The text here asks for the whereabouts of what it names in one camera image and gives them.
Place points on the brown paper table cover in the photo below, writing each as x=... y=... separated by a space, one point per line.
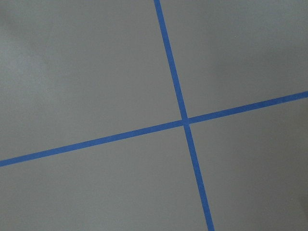
x=91 y=137

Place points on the blue tape grid lines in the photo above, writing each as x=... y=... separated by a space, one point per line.
x=185 y=122

